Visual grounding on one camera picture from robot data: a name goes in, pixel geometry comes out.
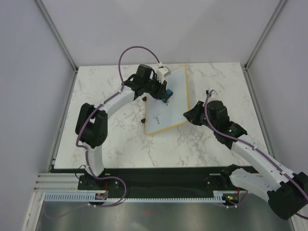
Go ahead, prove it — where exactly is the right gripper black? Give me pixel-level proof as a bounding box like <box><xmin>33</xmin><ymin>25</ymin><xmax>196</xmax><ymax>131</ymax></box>
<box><xmin>183</xmin><ymin>101</ymin><xmax>217</xmax><ymax>131</ymax></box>

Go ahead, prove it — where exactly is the metal wire whiteboard stand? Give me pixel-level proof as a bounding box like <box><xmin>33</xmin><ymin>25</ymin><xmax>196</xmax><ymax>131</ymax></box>
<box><xmin>141</xmin><ymin>96</ymin><xmax>147</xmax><ymax>124</ymax></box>

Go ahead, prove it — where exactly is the aluminium frame rail right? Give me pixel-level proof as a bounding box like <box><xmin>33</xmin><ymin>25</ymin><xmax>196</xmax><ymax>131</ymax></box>
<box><xmin>242</xmin><ymin>0</ymin><xmax>308</xmax><ymax>231</ymax></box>

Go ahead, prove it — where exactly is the white slotted cable duct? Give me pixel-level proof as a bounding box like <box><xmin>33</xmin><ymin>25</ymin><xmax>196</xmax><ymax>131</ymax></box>
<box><xmin>43</xmin><ymin>191</ymin><xmax>238</xmax><ymax>203</ymax></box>

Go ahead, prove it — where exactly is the blue whiteboard eraser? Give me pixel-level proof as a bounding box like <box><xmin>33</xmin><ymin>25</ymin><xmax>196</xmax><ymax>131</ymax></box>
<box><xmin>161</xmin><ymin>89</ymin><xmax>173</xmax><ymax>103</ymax></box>

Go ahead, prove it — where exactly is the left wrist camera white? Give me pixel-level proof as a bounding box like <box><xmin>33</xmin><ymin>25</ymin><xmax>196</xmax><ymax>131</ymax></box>
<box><xmin>156</xmin><ymin>66</ymin><xmax>171</xmax><ymax>84</ymax></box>

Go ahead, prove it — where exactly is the aluminium front extrusion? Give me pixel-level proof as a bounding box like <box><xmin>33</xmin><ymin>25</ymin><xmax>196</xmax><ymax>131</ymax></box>
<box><xmin>34</xmin><ymin>173</ymin><xmax>79</xmax><ymax>192</ymax></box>

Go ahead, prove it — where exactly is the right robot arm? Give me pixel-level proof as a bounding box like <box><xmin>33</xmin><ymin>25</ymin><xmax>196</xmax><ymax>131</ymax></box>
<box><xmin>183</xmin><ymin>101</ymin><xmax>308</xmax><ymax>220</ymax></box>

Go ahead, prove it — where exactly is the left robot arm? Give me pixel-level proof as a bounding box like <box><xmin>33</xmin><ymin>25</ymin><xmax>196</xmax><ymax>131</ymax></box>
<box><xmin>75</xmin><ymin>64</ymin><xmax>173</xmax><ymax>190</ymax></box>

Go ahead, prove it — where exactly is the aluminium frame rail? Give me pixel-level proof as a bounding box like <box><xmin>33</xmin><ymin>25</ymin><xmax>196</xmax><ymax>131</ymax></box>
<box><xmin>242</xmin><ymin>0</ymin><xmax>308</xmax><ymax>231</ymax></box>
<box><xmin>33</xmin><ymin>0</ymin><xmax>78</xmax><ymax>74</ymax></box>

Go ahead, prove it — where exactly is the yellow framed whiteboard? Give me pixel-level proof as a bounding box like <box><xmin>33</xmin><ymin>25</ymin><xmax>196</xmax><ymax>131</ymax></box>
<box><xmin>144</xmin><ymin>64</ymin><xmax>190</xmax><ymax>135</ymax></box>

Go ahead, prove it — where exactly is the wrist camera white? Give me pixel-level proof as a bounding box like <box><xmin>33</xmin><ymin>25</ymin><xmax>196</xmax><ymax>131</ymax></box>
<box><xmin>156</xmin><ymin>66</ymin><xmax>171</xmax><ymax>84</ymax></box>
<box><xmin>206</xmin><ymin>89</ymin><xmax>217</xmax><ymax>97</ymax></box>

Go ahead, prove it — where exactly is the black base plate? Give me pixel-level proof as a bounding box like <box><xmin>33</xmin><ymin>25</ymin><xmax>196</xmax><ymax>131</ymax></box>
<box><xmin>78</xmin><ymin>167</ymin><xmax>238</xmax><ymax>198</ymax></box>

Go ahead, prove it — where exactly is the aluminium frame rail left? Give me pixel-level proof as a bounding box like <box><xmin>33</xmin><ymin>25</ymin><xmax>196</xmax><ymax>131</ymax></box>
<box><xmin>33</xmin><ymin>0</ymin><xmax>78</xmax><ymax>74</ymax></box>

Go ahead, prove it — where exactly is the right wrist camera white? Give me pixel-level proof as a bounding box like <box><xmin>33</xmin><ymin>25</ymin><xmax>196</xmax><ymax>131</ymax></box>
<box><xmin>206</xmin><ymin>89</ymin><xmax>217</xmax><ymax>97</ymax></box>

